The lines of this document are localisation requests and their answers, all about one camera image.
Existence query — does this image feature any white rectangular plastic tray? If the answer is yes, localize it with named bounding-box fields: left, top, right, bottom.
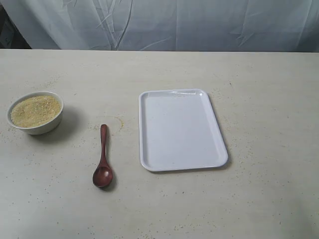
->
left=139, top=89, right=228, bottom=172

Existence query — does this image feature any brown wooden spoon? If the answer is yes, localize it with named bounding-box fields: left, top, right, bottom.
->
left=92, top=124, right=113, bottom=188

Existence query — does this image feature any white backdrop curtain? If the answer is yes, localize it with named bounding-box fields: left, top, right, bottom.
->
left=1, top=0, right=319, bottom=52

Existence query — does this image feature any white ceramic bowl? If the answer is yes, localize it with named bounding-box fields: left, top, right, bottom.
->
left=6, top=91, right=64, bottom=135

